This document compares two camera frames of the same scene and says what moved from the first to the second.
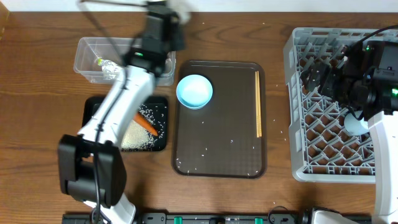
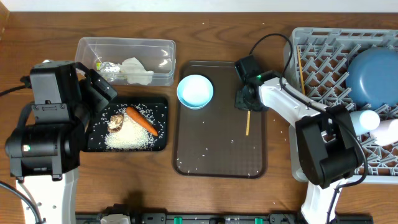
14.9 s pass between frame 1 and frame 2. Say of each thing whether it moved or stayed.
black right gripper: moved
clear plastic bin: stayed
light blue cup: stayed
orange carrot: stayed
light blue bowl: stayed
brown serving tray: stayed
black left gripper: moved
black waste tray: stayed
